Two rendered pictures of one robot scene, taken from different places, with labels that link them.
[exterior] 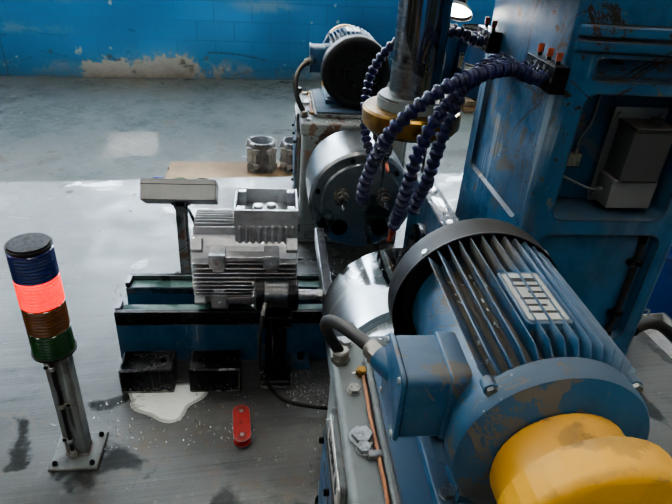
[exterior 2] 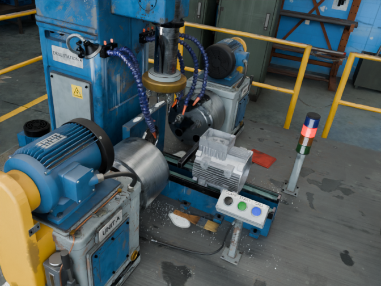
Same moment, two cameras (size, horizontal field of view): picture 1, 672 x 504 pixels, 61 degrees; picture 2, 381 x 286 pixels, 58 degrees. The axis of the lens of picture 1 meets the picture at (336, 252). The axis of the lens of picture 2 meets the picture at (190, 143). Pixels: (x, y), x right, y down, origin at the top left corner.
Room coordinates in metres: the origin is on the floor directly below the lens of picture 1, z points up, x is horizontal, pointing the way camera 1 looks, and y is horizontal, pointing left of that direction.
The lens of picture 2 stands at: (2.09, 0.65, 1.83)
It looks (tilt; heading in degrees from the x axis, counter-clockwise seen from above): 31 degrees down; 210
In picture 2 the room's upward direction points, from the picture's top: 6 degrees clockwise
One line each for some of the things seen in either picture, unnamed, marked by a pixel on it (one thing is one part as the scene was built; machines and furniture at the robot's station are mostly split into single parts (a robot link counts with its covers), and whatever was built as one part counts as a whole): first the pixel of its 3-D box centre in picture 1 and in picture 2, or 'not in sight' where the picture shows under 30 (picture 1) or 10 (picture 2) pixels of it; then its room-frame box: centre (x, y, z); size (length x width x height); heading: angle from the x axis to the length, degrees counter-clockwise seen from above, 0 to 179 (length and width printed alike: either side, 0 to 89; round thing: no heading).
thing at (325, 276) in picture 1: (322, 263); (193, 151); (0.98, 0.03, 1.02); 0.26 x 0.04 x 0.03; 8
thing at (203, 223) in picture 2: not in sight; (195, 219); (1.13, 0.16, 0.80); 0.21 x 0.05 x 0.01; 99
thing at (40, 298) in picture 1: (39, 288); (309, 130); (0.65, 0.42, 1.14); 0.06 x 0.06 x 0.04
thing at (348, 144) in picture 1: (353, 178); (121, 184); (1.37, -0.03, 1.04); 0.37 x 0.25 x 0.25; 8
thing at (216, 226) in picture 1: (246, 256); (222, 165); (0.99, 0.18, 1.02); 0.20 x 0.19 x 0.19; 98
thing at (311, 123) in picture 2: (32, 261); (312, 121); (0.65, 0.42, 1.19); 0.06 x 0.06 x 0.04
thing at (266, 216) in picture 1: (266, 215); (216, 144); (0.99, 0.14, 1.11); 0.12 x 0.11 x 0.07; 98
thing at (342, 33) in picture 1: (334, 102); (68, 209); (1.65, 0.04, 1.16); 0.33 x 0.26 x 0.42; 8
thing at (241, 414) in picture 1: (241, 425); not in sight; (0.73, 0.15, 0.81); 0.09 x 0.03 x 0.02; 12
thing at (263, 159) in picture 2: not in sight; (259, 158); (0.49, 0.18, 0.80); 0.15 x 0.12 x 0.01; 88
